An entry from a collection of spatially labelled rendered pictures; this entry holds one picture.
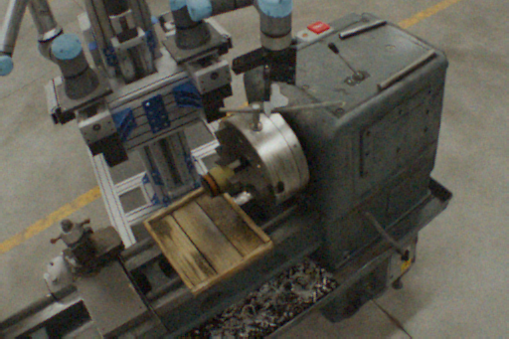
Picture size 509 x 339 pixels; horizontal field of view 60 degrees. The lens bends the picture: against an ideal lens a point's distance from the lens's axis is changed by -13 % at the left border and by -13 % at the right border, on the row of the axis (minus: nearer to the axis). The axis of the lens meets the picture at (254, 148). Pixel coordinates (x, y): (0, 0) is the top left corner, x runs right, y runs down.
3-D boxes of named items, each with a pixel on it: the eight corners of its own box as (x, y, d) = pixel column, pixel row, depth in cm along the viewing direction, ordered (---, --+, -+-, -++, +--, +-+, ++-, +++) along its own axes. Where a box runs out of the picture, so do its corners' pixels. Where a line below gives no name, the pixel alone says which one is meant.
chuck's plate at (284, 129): (251, 143, 180) (248, 82, 155) (306, 205, 165) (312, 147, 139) (243, 148, 179) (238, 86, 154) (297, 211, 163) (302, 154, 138)
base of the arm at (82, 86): (64, 85, 193) (56, 67, 186) (95, 71, 196) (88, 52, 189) (68, 103, 182) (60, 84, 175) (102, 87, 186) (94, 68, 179)
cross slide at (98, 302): (99, 229, 166) (94, 220, 162) (152, 317, 138) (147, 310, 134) (62, 251, 160) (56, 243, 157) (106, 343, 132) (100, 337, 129)
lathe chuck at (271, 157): (243, 148, 179) (238, 86, 154) (297, 211, 163) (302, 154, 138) (222, 160, 176) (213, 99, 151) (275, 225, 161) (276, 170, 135)
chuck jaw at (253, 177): (257, 159, 153) (280, 179, 145) (260, 171, 156) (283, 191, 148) (227, 177, 149) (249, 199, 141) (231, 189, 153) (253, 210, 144)
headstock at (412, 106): (364, 83, 212) (361, 4, 185) (445, 137, 180) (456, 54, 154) (251, 148, 192) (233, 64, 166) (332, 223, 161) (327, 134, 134)
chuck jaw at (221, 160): (246, 150, 158) (230, 116, 156) (253, 151, 154) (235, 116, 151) (217, 168, 155) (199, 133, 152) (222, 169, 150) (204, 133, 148)
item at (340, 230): (363, 209, 271) (364, 83, 212) (422, 259, 240) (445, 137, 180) (275, 269, 251) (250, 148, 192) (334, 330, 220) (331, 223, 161)
